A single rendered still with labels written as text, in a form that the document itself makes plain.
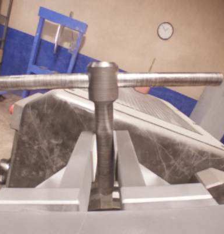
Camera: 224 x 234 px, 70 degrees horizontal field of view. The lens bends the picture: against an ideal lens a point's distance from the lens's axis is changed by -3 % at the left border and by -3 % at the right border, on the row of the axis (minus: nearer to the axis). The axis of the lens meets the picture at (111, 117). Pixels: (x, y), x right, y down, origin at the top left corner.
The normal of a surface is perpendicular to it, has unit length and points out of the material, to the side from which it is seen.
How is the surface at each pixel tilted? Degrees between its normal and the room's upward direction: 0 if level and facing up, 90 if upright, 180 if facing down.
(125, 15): 90
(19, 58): 90
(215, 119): 90
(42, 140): 90
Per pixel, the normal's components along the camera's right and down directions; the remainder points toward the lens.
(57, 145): -0.02, 0.31
